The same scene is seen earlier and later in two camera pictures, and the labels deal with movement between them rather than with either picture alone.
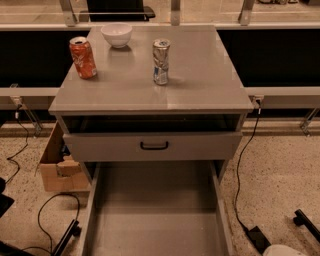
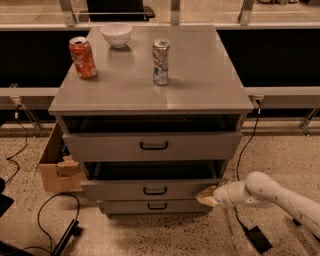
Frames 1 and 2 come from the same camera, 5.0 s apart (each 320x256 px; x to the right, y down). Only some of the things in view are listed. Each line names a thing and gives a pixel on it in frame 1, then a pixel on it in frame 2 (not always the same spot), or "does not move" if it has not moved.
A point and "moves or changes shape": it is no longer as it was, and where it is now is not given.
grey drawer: x=156 y=208 moves or changes shape
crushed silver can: x=160 y=60 does not move
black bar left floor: x=72 y=230 does not move
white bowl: x=117 y=34 does not move
